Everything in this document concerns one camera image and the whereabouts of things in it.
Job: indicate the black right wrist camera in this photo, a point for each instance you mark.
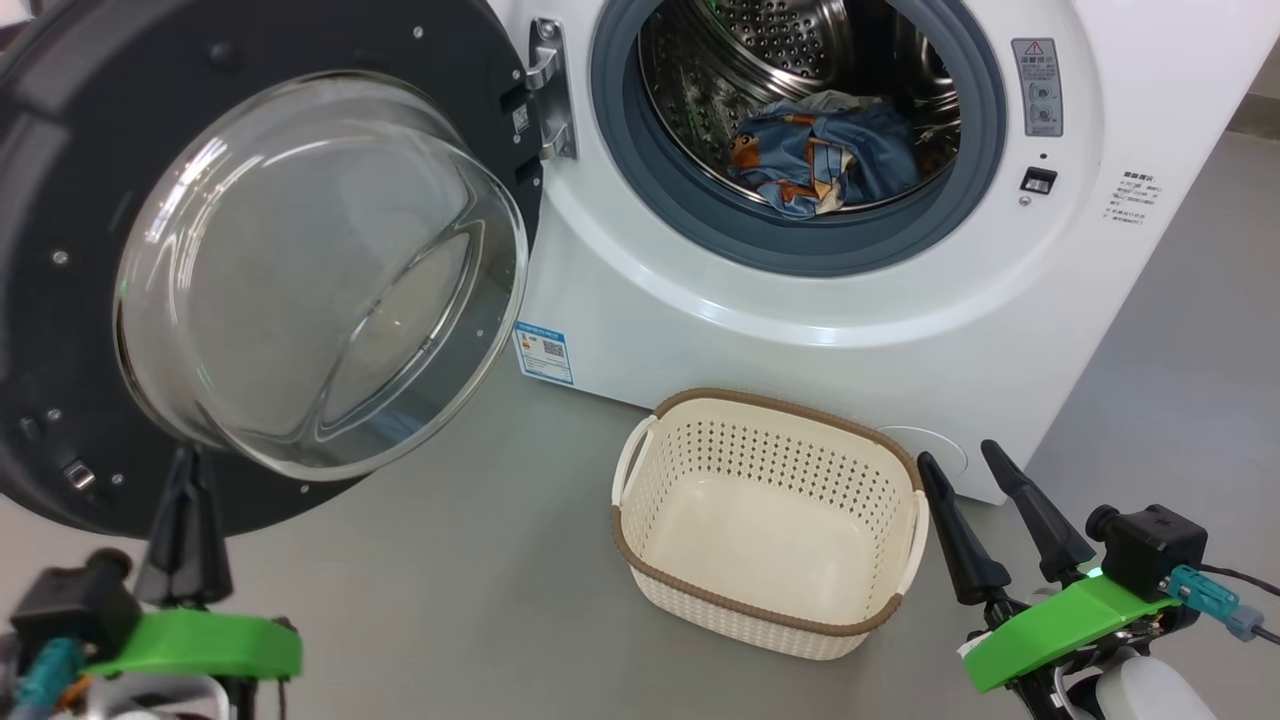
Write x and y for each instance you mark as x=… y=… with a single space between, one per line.
x=1150 y=545

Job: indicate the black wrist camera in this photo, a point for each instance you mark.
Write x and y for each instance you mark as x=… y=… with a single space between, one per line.
x=70 y=605
x=1150 y=545

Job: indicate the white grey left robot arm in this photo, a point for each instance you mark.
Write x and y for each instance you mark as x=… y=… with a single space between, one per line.
x=160 y=700

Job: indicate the blue cartoon print clothing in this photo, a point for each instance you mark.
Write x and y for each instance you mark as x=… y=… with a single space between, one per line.
x=830 y=150

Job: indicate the blue energy label sticker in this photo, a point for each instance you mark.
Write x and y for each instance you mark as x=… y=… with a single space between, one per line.
x=543 y=352

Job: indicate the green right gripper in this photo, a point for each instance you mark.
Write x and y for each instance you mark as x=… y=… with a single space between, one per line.
x=1070 y=625

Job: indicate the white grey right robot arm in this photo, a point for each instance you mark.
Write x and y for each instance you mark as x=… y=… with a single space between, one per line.
x=1150 y=695

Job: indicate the white front-load washing machine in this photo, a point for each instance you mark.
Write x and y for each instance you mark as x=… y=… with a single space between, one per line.
x=900 y=330

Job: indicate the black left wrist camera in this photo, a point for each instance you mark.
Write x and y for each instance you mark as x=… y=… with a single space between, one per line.
x=70 y=605

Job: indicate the cream perforated laundry basket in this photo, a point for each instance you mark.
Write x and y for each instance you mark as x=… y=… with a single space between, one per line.
x=770 y=520

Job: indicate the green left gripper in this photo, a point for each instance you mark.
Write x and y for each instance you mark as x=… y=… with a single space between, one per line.
x=200 y=645

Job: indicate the round black glass washer door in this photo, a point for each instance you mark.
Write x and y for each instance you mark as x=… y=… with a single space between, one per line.
x=300 y=260

